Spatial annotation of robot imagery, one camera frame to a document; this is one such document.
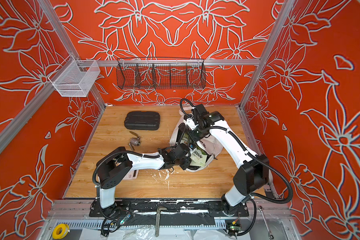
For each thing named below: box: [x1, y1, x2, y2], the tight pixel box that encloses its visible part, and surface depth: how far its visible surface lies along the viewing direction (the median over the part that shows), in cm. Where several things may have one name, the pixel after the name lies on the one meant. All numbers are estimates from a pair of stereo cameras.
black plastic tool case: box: [124, 111, 161, 131], surface depth 106 cm
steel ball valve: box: [129, 131, 141, 146], surface depth 97 cm
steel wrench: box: [258, 205, 275, 240], surface depth 69 cm
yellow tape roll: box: [52, 223, 70, 240], surface depth 69 cm
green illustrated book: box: [189, 145, 208, 167], surface depth 85 cm
